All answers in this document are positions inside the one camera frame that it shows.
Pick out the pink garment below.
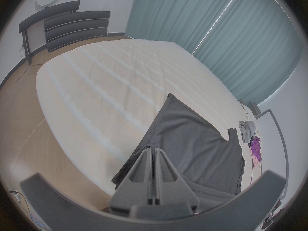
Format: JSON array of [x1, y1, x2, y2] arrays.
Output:
[[251, 153, 262, 175]]

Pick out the bed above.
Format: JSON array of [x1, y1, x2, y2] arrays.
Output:
[[36, 39, 288, 201]]

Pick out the white printed pillow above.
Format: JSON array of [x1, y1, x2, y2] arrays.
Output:
[[241, 104, 261, 139]]

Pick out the black chest of drawers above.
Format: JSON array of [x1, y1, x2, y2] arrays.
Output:
[[44, 11, 111, 53]]

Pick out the black dressing table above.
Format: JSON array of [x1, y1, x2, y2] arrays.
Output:
[[19, 0, 80, 65]]

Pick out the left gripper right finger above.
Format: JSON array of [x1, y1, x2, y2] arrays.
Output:
[[154, 148, 200, 211]]

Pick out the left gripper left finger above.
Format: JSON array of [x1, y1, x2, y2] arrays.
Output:
[[109, 148, 153, 212]]

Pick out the blue-green curtain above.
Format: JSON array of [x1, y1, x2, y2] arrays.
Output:
[[192, 0, 304, 105], [125, 0, 243, 55]]

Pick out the grey bedside table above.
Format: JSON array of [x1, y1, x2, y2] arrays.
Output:
[[238, 100, 260, 112]]

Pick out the black T-shirt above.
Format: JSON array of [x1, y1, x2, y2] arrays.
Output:
[[111, 92, 246, 212]]

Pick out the purple garment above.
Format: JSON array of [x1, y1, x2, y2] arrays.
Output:
[[250, 136, 262, 185]]

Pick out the grey garment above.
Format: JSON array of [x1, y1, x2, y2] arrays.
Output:
[[238, 120, 255, 144]]

